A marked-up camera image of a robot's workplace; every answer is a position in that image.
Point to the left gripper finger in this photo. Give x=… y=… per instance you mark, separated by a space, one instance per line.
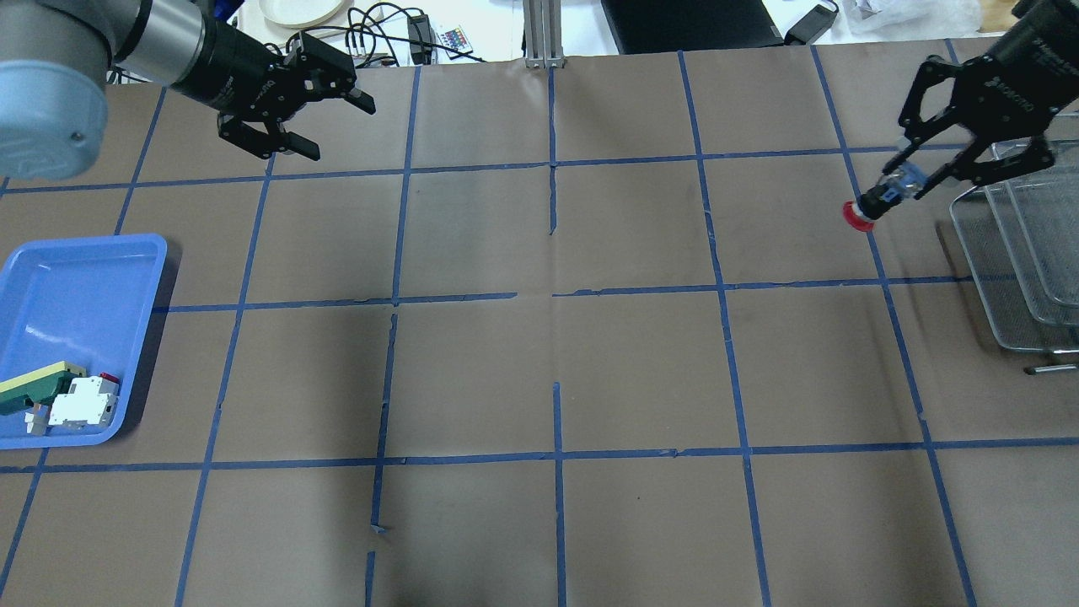
x=292 y=143
x=361 y=100

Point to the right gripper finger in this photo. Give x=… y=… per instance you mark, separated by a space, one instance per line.
x=896 y=167
x=930 y=179

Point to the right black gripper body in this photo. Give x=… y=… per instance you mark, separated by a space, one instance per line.
x=1030 y=52

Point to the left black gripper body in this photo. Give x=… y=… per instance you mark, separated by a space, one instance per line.
x=233 y=66

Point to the red emergency push button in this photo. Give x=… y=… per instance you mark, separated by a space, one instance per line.
x=892 y=189

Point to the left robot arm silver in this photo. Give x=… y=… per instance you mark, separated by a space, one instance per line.
x=55 y=56

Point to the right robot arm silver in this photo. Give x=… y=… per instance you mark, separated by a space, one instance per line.
x=1004 y=98

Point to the beige square tray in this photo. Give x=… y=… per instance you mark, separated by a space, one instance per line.
x=250 y=20

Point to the beige round plate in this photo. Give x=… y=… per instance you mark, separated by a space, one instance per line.
x=300 y=14

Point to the colourful remote control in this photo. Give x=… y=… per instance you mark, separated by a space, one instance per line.
x=455 y=41

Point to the black power adapter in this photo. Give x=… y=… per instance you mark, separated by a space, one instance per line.
x=812 y=25

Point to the blue plastic tray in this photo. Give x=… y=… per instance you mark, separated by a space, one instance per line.
x=85 y=301

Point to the black laptop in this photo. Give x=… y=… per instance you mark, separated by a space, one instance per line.
x=648 y=27

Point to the white circuit breaker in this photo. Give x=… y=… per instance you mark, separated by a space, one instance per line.
x=89 y=402

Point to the green yellow terminal block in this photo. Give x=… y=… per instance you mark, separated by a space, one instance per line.
x=38 y=387

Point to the aluminium frame post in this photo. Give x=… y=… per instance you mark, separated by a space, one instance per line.
x=542 y=35

